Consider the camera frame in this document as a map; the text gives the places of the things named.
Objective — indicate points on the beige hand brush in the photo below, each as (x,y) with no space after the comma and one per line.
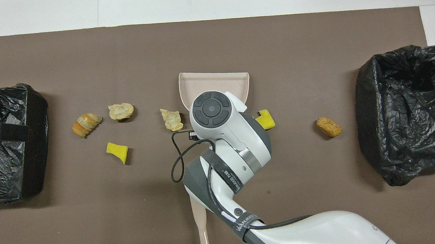
(204,239)

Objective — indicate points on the striped orange croissant piece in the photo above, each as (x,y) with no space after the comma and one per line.
(85,124)

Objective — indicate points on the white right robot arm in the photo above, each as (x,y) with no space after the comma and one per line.
(327,233)

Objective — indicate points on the notched yellow sponge piece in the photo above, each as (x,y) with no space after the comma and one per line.
(267,121)

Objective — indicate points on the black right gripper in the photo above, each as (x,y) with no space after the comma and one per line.
(193,134)

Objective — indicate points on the brown table mat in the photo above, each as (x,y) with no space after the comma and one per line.
(211,41)

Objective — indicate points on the beige plastic dustpan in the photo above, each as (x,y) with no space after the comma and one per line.
(206,82)

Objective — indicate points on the black bag-lined bin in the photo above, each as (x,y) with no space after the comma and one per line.
(389,131)
(11,169)

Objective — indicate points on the pale bread chunk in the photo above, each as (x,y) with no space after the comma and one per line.
(172,121)
(121,111)

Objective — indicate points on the brown nugget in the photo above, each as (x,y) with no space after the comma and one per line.
(328,127)

